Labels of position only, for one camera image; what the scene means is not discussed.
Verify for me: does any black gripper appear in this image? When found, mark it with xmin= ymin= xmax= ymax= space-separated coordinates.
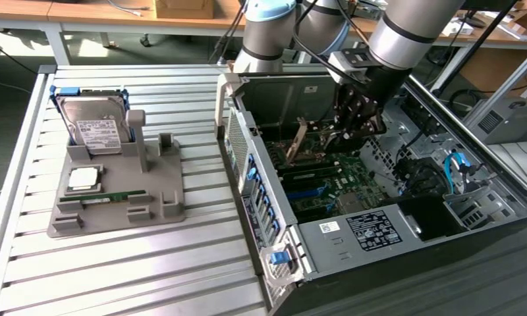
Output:
xmin=333 ymin=64 xmax=412 ymax=152

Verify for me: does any white carton box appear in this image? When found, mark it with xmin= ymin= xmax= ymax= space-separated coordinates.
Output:
xmin=440 ymin=21 xmax=473 ymax=36

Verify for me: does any black tripod pole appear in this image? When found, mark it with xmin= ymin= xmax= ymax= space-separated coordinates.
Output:
xmin=429 ymin=0 xmax=523 ymax=96

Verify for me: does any CPU socket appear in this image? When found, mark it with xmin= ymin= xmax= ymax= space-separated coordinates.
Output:
xmin=270 ymin=140 xmax=330 ymax=165

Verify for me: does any green motherboard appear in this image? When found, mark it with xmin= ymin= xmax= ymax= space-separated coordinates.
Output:
xmin=262 ymin=138 xmax=389 ymax=221

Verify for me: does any grey equipment box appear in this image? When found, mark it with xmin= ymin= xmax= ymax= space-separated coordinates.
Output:
xmin=463 ymin=97 xmax=527 ymax=145

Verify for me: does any installed black RAM stick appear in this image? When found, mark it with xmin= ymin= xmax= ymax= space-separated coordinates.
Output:
xmin=280 ymin=166 xmax=341 ymax=181

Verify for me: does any open grey PC case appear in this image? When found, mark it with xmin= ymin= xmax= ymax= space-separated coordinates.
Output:
xmin=213 ymin=67 xmax=527 ymax=316

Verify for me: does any black monitor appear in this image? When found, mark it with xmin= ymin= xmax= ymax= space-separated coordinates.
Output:
xmin=463 ymin=0 xmax=519 ymax=28

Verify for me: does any grey chipset heatsink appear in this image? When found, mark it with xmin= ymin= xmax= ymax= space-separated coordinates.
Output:
xmin=336 ymin=193 xmax=365 ymax=214

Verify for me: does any grey metal disk bay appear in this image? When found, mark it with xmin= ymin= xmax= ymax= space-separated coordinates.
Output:
xmin=441 ymin=187 xmax=509 ymax=231

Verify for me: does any grey power supply unit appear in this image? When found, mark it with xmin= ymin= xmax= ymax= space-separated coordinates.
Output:
xmin=296 ymin=203 xmax=423 ymax=274

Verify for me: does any brown cardboard box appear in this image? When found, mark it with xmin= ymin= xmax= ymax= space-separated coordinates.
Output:
xmin=153 ymin=0 xmax=216 ymax=20

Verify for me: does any hard disk in blue caddy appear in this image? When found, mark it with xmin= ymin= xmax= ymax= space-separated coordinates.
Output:
xmin=50 ymin=85 xmax=134 ymax=155

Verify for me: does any grey plastic parts rack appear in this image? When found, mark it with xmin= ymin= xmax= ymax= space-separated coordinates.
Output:
xmin=46 ymin=110 xmax=188 ymax=238

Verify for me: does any green RAM stick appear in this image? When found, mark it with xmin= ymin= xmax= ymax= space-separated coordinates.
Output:
xmin=59 ymin=190 xmax=146 ymax=202

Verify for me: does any silver CPU chip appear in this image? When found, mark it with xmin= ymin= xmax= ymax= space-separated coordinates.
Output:
xmin=67 ymin=167 xmax=101 ymax=192

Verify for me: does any wooden desk with grey legs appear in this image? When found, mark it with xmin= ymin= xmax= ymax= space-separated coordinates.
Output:
xmin=0 ymin=0 xmax=246 ymax=65

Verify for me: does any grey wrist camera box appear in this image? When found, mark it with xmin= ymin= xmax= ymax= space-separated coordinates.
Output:
xmin=326 ymin=48 xmax=374 ymax=83

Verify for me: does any black cable coil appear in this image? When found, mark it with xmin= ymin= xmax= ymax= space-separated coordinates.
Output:
xmin=447 ymin=88 xmax=488 ymax=115

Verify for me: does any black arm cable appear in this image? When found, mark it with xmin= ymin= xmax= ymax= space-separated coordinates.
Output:
xmin=292 ymin=0 xmax=356 ymax=85

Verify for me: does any light blue SATA wire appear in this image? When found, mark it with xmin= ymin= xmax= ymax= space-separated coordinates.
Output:
xmin=443 ymin=149 xmax=471 ymax=195

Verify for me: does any aluminium profile frame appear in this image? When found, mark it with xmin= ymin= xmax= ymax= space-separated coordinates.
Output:
xmin=487 ymin=55 xmax=527 ymax=103

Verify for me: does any white cable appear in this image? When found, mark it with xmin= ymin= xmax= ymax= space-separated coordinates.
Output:
xmin=106 ymin=0 xmax=153 ymax=16

